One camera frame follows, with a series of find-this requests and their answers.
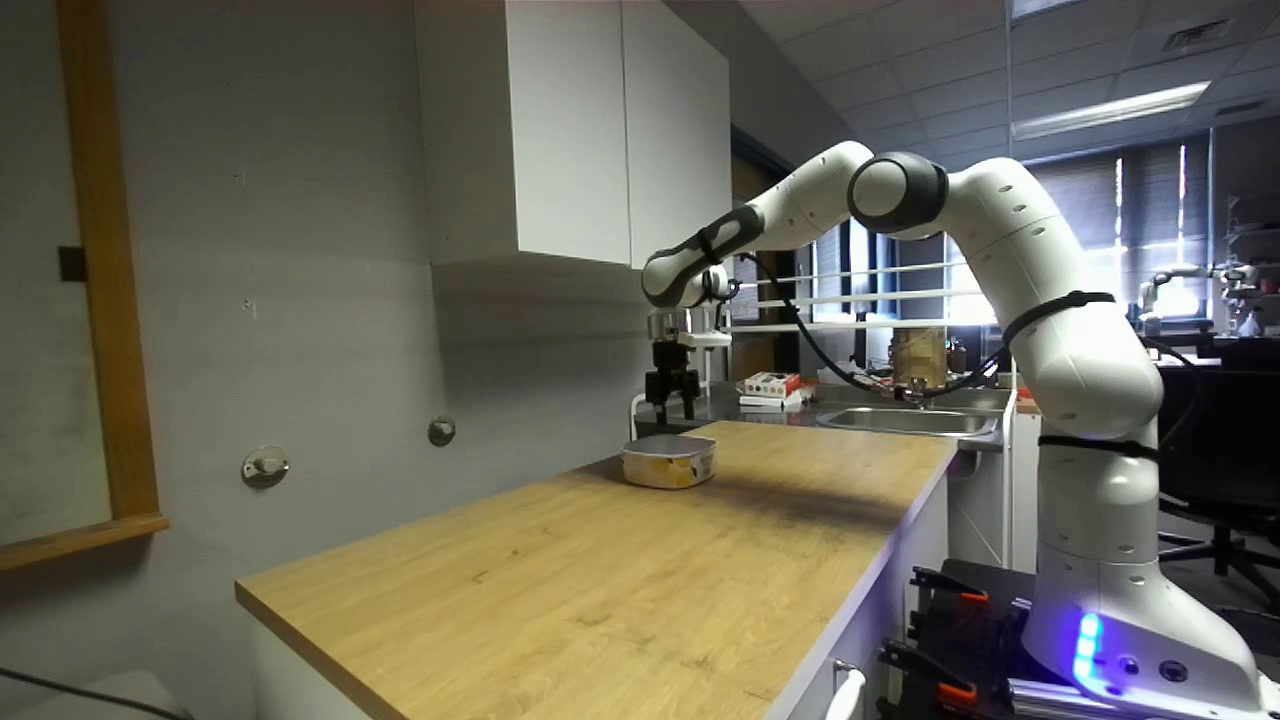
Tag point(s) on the ceiling light panel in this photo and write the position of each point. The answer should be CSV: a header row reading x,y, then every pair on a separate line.
x,y
1114,109

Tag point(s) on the black orange clamp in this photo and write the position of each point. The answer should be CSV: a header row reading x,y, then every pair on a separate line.
x,y
953,602
933,683

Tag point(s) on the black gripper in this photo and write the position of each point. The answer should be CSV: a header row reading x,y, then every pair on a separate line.
x,y
672,363

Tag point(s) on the black office chair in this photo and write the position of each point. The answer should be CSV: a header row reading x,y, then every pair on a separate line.
x,y
1223,442

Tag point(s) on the wooden framed whiteboard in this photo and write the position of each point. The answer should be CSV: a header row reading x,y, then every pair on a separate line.
x,y
114,293

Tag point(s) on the white wall cabinet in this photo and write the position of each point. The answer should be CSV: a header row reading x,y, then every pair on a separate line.
x,y
572,126

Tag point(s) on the brown paper bag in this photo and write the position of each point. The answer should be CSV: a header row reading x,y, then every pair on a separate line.
x,y
921,363

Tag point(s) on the round metal wall knob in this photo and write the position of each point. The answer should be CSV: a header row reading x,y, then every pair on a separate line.
x,y
440,429
266,464

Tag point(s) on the small round bowl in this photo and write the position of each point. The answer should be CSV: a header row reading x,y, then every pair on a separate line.
x,y
666,463

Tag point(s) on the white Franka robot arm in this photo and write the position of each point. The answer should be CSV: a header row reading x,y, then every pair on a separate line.
x,y
1083,401

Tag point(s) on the black wall switch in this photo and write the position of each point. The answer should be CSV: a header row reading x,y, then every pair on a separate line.
x,y
71,262

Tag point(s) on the red white box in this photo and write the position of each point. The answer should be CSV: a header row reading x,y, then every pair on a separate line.
x,y
779,390

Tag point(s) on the stainless steel sink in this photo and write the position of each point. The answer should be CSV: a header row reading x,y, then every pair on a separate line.
x,y
905,418

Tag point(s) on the white metal rail frame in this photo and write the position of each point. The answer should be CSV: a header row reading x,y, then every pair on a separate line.
x,y
852,299

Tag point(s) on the window with blinds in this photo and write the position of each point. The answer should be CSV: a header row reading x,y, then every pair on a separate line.
x,y
1135,226

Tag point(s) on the white base cabinet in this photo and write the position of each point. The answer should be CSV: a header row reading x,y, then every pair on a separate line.
x,y
882,624

